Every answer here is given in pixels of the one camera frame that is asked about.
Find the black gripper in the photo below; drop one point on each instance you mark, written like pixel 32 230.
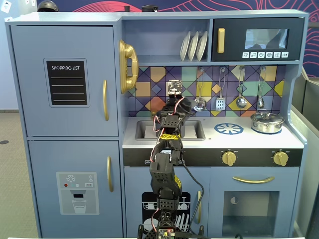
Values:
pixel 185 106

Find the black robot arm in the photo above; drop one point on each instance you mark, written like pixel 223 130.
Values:
pixel 163 174

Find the metal skimmer spoon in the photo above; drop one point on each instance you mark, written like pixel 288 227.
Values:
pixel 200 105

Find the gray toy sink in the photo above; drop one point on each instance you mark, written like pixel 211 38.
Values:
pixel 194 129

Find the metal slotted spatula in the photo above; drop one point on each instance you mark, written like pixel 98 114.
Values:
pixel 220 104

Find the metal ladle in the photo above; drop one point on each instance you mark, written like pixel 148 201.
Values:
pixel 241 102

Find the gray toy plate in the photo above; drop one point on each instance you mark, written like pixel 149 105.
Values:
pixel 202 46
pixel 184 48
pixel 193 47

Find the gold stove knob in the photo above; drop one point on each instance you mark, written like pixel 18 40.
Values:
pixel 281 158
pixel 229 158

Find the gold toy telephone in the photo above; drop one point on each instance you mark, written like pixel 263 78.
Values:
pixel 129 59

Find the small metal spoon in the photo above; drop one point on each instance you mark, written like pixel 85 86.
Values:
pixel 260 102

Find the black microwave door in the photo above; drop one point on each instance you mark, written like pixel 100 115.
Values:
pixel 234 37

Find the stainless steel pot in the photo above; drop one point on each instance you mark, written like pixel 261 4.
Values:
pixel 268 124

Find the blue dishwasher door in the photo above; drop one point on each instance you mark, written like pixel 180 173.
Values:
pixel 134 181

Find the black cylinder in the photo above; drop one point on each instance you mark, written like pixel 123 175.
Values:
pixel 149 8

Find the blue oven door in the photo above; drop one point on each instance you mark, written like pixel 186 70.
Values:
pixel 216 206

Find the black white dishwasher sticker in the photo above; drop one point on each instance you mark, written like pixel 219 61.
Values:
pixel 184 214

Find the blue toy kitchen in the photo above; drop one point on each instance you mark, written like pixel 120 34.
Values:
pixel 82 149

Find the black shopping list board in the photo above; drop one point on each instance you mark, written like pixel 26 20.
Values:
pixel 66 97

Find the robot controller board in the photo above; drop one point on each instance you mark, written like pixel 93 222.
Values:
pixel 165 234

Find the gray partition cabinet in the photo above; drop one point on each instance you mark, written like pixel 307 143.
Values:
pixel 309 149

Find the blue fridge door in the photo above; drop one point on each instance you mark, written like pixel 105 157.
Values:
pixel 62 44

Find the blue freezer door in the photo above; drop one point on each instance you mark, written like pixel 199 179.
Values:
pixel 49 159

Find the gray water dispenser sticker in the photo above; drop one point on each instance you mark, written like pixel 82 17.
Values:
pixel 64 196

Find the black helmet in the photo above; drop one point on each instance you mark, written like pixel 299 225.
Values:
pixel 47 6

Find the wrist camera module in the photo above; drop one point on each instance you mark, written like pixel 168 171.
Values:
pixel 175 87

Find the white wall socket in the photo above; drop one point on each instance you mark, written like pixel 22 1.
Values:
pixel 5 6

